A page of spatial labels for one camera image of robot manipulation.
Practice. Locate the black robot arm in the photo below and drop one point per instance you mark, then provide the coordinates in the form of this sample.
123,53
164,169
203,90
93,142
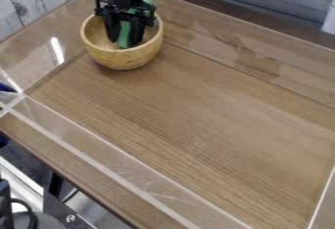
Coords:
125,17

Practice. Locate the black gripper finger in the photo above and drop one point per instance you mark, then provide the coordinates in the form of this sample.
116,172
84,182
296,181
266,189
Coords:
112,25
136,30

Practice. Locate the green rectangular block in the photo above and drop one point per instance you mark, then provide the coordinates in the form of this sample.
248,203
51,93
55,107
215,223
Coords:
123,35

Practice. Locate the black metal base plate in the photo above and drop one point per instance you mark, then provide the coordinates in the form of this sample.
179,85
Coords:
67,216

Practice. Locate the light wooden bowl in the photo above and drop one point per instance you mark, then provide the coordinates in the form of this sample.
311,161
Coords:
111,56

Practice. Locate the clear acrylic tray wall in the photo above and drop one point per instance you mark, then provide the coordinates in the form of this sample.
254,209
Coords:
211,139

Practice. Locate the black table leg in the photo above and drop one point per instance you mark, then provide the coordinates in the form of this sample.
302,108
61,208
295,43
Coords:
55,185

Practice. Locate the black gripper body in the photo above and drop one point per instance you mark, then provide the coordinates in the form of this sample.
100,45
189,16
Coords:
139,9

